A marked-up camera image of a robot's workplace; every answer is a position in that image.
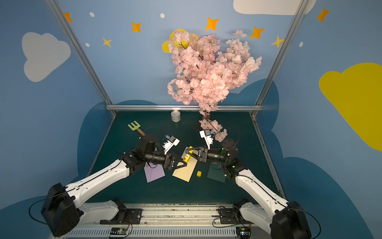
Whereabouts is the cream yellow envelope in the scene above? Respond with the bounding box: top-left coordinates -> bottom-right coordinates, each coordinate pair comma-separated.
172,147 -> 198,182

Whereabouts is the purple envelope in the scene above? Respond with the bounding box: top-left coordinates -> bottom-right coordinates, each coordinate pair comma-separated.
144,163 -> 165,183

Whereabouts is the dark green envelope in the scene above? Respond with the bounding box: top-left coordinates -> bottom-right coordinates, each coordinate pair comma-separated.
207,162 -> 226,183

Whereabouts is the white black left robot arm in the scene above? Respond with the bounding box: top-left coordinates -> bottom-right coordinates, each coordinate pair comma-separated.
41,134 -> 187,237

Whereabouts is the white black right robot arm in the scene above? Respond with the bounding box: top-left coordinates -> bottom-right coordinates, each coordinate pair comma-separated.
188,139 -> 312,239

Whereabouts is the silver tin can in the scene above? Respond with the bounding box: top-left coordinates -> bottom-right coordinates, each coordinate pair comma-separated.
171,110 -> 181,122

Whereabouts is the pink cherry blossom tree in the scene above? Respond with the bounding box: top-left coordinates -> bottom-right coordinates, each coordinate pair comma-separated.
166,29 -> 262,142

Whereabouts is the right green circuit board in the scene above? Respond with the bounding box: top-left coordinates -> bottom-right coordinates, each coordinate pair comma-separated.
236,227 -> 251,239

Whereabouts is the green circuit board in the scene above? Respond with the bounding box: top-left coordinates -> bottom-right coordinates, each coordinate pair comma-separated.
109,227 -> 129,238
236,227 -> 251,239

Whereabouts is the left green circuit board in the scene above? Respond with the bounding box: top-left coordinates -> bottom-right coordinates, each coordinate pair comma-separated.
109,227 -> 129,238

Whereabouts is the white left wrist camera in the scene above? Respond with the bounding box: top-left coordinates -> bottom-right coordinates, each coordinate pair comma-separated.
163,135 -> 180,154

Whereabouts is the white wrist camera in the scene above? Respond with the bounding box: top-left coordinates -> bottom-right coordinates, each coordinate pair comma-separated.
200,129 -> 214,150
163,135 -> 180,154

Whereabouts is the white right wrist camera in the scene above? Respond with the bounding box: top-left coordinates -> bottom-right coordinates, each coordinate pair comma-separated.
200,129 -> 214,150

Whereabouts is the yellow-green garden fork wooden handle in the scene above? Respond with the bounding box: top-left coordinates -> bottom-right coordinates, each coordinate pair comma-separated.
128,121 -> 146,136

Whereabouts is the aluminium front mounting rail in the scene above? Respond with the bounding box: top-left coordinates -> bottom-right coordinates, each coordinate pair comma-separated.
49,204 -> 308,239

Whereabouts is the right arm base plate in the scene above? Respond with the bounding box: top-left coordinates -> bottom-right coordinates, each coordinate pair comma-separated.
217,207 -> 250,225

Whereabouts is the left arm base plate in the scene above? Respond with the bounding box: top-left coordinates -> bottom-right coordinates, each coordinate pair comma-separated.
99,209 -> 143,225

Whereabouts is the right aluminium frame post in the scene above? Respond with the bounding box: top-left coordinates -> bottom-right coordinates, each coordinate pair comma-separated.
255,0 -> 309,108

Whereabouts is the aluminium frame post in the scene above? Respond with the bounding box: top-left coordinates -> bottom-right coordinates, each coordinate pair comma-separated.
255,0 -> 309,108
45,0 -> 112,105

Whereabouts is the left aluminium frame post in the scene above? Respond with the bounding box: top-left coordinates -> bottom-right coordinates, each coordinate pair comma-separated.
45,0 -> 112,105

